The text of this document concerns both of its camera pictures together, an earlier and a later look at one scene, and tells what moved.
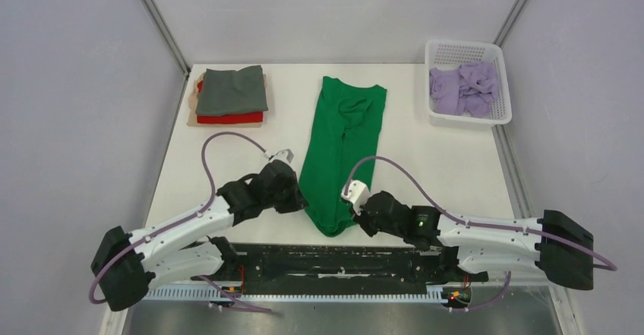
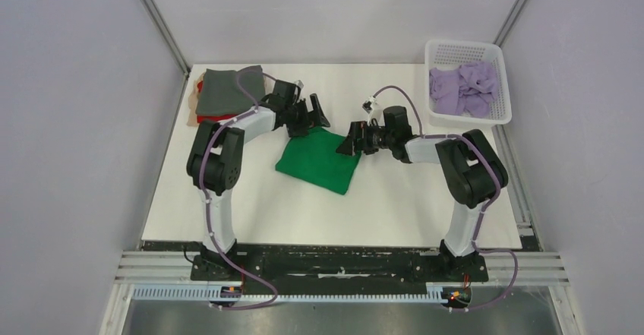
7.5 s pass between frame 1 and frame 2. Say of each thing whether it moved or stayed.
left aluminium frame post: stayed
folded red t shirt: stayed
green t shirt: moved
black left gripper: moved
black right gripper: moved
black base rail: stayed
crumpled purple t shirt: stayed
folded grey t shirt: stayed
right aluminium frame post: stayed
